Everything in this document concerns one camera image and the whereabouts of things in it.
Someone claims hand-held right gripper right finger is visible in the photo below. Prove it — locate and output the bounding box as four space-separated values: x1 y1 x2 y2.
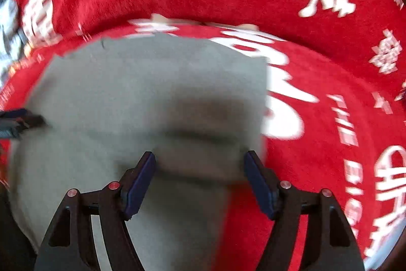
244 150 365 271

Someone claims grey fleece garment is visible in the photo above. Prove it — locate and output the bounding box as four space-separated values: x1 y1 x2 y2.
8 33 270 271

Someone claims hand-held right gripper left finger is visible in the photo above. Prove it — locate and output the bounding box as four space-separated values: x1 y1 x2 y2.
33 151 157 271

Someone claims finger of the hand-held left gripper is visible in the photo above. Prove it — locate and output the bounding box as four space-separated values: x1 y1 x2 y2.
0 108 48 140

